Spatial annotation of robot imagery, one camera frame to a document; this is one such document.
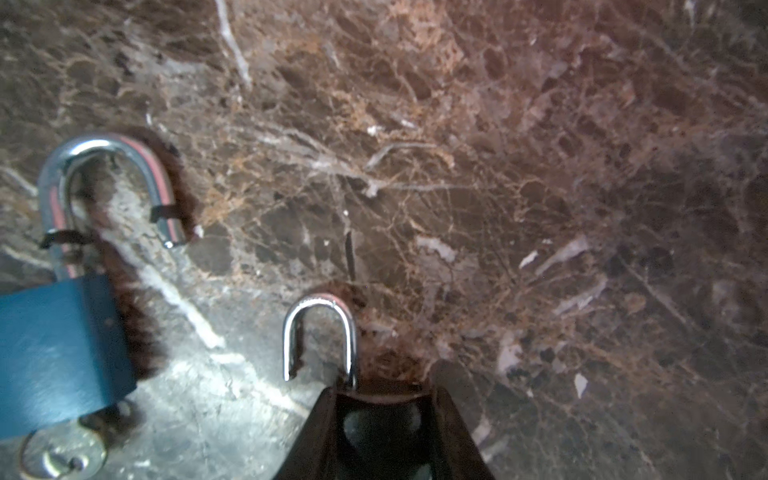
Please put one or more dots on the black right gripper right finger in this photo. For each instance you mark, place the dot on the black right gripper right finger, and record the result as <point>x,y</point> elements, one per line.
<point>453,453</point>

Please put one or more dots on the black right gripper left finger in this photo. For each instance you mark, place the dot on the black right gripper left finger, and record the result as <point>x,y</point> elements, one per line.
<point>313,455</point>

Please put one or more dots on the dark brown padlock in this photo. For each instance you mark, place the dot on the dark brown padlock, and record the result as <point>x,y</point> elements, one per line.
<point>326,323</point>

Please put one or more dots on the large blue padlock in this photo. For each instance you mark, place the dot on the large blue padlock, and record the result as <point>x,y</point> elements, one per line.
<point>64,354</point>

